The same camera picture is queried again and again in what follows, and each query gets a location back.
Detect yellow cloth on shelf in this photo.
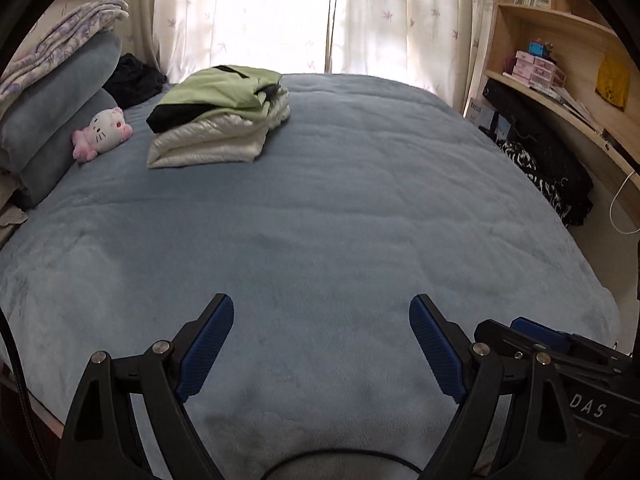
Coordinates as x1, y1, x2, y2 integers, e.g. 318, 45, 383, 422
596, 53, 630, 110

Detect pink storage drawer boxes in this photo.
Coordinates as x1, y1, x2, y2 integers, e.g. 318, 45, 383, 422
512, 51, 566, 87

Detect pink white cat plush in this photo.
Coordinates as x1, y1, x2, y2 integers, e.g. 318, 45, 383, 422
72, 107, 134, 164

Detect folded cream puffer jacket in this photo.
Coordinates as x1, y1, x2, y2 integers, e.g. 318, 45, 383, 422
146, 88, 291, 169

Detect floral purple folded quilt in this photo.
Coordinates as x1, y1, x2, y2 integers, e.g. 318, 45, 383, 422
1, 0, 129, 105

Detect green and black hooded jacket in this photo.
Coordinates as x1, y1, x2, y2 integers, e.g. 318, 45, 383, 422
146, 65, 282, 134

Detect beige crumpled cloth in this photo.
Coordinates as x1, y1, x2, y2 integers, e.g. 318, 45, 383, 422
0, 174, 28, 248

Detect black white patterned garment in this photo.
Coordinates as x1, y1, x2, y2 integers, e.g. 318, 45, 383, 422
497, 140, 593, 226

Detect blue fleece bed blanket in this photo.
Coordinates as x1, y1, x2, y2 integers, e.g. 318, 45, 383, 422
1, 75, 620, 479

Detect white cable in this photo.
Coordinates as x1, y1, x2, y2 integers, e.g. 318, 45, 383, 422
608, 169, 640, 236

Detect wooden wall shelf unit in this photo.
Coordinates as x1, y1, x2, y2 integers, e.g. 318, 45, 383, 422
483, 0, 639, 221

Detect white floral curtains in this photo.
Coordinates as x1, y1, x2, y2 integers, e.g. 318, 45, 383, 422
118, 0, 497, 110

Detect blue box on drawers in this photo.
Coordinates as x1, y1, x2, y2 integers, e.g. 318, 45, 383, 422
527, 40, 553, 60

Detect white cardboard box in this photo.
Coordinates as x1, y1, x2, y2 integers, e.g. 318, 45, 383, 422
464, 99, 511, 142

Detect black clothing heap by window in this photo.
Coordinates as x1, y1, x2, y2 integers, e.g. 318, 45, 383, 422
103, 53, 167, 110

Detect lower blue grey pillow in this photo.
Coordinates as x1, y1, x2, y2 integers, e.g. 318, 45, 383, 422
14, 89, 116, 209

